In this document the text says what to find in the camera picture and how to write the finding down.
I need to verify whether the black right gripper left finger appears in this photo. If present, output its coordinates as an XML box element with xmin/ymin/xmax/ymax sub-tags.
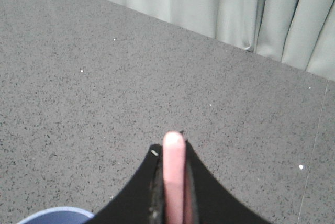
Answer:
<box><xmin>87</xmin><ymin>144</ymin><xmax>165</xmax><ymax>223</ymax></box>

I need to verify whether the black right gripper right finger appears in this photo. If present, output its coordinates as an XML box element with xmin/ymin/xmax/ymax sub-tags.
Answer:
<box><xmin>183</xmin><ymin>139</ymin><xmax>269</xmax><ymax>223</ymax></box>

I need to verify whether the pink chopstick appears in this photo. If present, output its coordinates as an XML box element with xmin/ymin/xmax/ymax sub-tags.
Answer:
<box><xmin>163</xmin><ymin>131</ymin><xmax>186</xmax><ymax>223</ymax></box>

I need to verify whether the blue cup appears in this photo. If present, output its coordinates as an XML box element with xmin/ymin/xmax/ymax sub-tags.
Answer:
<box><xmin>19</xmin><ymin>206</ymin><xmax>94</xmax><ymax>224</ymax></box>

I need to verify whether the pale green curtain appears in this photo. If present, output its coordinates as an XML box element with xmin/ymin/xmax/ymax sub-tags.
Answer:
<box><xmin>109</xmin><ymin>0</ymin><xmax>334</xmax><ymax>80</ymax></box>

